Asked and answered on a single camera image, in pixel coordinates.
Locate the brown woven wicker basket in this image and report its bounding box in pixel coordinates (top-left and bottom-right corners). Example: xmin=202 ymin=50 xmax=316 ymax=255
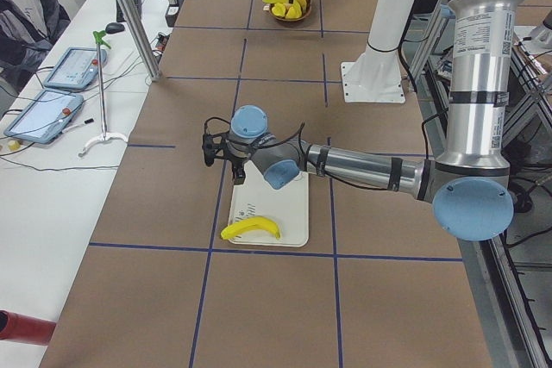
xmin=268 ymin=0 xmax=311 ymax=22

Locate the white bear print tray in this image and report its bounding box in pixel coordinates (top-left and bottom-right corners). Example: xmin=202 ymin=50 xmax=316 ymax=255
xmin=229 ymin=162 xmax=309 ymax=247

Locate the black labelled box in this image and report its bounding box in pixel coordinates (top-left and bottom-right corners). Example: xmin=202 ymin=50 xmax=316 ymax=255
xmin=165 ymin=5 xmax=179 ymax=28

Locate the black computer mouse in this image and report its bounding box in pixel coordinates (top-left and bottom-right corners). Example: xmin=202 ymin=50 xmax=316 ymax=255
xmin=104 ymin=22 xmax=125 ymax=34

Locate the green tipped grabber stick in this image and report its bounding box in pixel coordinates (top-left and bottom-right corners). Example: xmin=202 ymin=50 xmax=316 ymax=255
xmin=78 ymin=28 xmax=128 ymax=158

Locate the blue teach pendant far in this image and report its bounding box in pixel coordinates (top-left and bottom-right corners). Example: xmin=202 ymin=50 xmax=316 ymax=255
xmin=43 ymin=47 xmax=98 ymax=92

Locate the blue teach pendant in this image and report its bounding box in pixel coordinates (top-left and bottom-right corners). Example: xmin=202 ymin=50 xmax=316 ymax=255
xmin=4 ymin=88 xmax=84 ymax=144
xmin=43 ymin=47 xmax=98 ymax=92

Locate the blue teach pendant near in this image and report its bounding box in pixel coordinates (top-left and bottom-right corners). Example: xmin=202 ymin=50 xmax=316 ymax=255
xmin=4 ymin=88 xmax=84 ymax=144

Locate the seated person in grey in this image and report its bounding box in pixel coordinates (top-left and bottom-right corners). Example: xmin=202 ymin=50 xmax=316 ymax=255
xmin=1 ymin=0 xmax=70 ymax=92

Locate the red cylinder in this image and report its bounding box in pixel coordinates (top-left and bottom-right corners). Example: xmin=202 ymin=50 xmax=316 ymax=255
xmin=1 ymin=310 xmax=56 ymax=346

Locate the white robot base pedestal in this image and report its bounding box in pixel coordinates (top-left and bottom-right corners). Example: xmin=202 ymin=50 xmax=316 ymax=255
xmin=341 ymin=0 xmax=414 ymax=103

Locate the grey metal frame post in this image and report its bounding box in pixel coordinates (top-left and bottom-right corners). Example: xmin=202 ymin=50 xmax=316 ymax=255
xmin=117 ymin=0 xmax=161 ymax=82

